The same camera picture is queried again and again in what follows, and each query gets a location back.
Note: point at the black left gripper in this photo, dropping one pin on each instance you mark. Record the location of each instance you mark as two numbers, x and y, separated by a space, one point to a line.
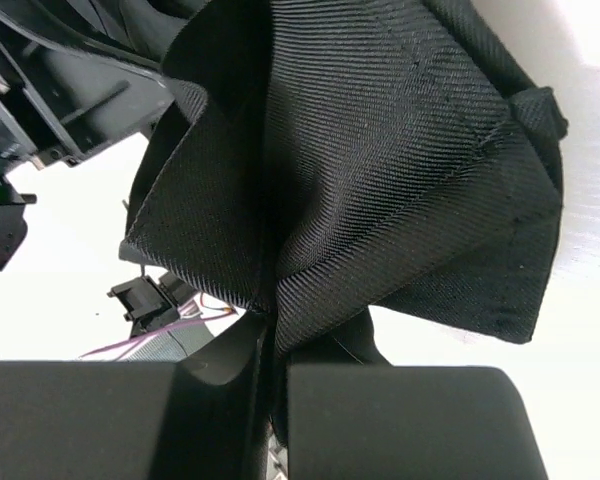
77 77

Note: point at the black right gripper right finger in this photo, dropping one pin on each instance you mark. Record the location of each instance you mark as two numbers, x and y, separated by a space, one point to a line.
326 335

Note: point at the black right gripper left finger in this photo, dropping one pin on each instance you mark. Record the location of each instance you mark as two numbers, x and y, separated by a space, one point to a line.
234 354

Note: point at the black pleated skirt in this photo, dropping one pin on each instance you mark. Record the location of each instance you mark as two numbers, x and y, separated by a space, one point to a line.
351 154

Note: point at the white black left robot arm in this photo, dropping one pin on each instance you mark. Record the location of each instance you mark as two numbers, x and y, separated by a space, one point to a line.
0 220

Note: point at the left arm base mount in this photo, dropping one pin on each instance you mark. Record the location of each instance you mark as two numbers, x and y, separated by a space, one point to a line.
166 320

